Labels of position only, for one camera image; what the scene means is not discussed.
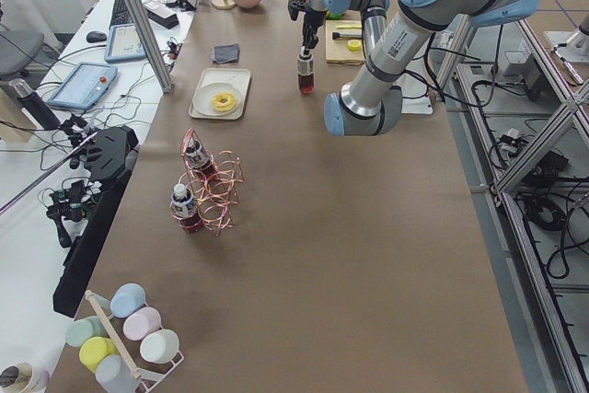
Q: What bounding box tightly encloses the pink cup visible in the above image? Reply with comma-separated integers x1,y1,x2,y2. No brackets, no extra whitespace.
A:
123,306,161,341

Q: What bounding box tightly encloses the pale green cup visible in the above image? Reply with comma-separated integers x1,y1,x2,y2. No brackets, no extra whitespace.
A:
140,329,179,364

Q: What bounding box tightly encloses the tea bottle back left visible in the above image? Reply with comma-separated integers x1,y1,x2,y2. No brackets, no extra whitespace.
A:
184,139,216,178

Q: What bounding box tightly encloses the white wire cup rack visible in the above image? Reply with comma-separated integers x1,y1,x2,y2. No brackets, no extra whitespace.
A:
85,290,185,392

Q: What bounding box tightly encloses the steel muddler black tip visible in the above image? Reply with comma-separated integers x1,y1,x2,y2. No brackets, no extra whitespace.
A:
331,31,362,40

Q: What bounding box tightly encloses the black computer mouse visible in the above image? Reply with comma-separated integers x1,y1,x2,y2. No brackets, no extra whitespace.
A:
86,31,108,43

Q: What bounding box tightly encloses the white round plate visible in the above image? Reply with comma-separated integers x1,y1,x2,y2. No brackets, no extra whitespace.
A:
194,82,243,117

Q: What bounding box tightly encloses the blue teach pendant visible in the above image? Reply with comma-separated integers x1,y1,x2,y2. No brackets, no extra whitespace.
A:
47,63,118,110
104,24,146,64

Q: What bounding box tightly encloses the grey cup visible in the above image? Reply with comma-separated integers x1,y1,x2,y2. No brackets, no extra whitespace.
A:
95,355,140,393

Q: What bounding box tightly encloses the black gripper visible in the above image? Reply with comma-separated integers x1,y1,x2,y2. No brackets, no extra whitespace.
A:
287,0,327,66

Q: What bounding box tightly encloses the bamboo cutting board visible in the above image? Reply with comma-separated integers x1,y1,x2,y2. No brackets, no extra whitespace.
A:
325,20,364,64

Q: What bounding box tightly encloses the black thermos bottle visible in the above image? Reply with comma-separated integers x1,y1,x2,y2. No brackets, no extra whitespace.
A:
8,78,61,131

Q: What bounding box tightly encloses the yellow cup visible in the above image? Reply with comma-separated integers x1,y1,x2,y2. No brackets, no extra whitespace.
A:
78,337,119,373

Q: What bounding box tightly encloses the glazed donut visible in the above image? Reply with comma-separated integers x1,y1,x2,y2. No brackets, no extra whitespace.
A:
212,91,237,112

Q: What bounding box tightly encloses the blue cup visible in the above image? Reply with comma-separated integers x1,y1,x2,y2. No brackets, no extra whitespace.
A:
110,283,146,318

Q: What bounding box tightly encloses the green lime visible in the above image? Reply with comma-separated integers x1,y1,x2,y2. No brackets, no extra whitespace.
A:
326,11,345,20

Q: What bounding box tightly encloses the cream rabbit tray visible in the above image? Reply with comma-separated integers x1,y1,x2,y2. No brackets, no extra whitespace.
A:
188,68,250,121

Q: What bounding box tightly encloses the grey folded cloth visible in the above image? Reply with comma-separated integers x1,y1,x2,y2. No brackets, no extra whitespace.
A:
211,43,240,64

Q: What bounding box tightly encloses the tea bottle front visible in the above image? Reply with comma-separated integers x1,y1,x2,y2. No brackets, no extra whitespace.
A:
297,54,315,95

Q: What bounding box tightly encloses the aluminium camera post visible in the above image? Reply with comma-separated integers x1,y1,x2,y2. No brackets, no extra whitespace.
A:
124,0,173,93

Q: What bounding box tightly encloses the copper wire bottle rack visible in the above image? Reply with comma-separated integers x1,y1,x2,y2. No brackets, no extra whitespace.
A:
169,129,244,236

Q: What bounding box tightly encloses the tape roll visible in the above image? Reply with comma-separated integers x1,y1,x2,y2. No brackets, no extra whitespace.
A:
1,363,50,393

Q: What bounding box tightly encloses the grey office chair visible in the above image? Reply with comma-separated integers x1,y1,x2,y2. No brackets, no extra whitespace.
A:
1,30,44,80

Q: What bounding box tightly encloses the tea bottle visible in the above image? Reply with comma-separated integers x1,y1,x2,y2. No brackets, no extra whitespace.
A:
171,183,202,233
297,54,315,95
184,139,216,178

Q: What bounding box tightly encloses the tea bottle back right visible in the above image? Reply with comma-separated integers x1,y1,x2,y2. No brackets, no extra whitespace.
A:
171,183,202,233

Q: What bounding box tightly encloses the lemon half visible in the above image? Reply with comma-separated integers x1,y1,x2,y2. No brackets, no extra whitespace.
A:
347,40,363,52

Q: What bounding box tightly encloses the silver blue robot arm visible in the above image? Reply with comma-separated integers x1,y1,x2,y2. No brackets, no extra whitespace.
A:
288,0,539,136

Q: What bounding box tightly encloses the teal green cup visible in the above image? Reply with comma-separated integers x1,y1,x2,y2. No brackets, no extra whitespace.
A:
65,316,108,348

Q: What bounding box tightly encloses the black keyboard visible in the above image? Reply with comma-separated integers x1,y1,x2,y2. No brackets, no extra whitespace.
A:
109,0,133,28

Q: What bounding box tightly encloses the yellow plastic knife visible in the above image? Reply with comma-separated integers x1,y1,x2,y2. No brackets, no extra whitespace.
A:
336,24,362,29

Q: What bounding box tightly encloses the blue teach pendant far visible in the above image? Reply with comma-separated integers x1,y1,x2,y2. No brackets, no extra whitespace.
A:
104,24,146,64

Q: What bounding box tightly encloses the blue teach pendant near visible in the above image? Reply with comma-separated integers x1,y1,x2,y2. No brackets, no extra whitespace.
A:
47,63,118,110

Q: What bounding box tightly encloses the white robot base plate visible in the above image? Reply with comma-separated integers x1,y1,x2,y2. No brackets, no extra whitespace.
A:
395,75,433,115

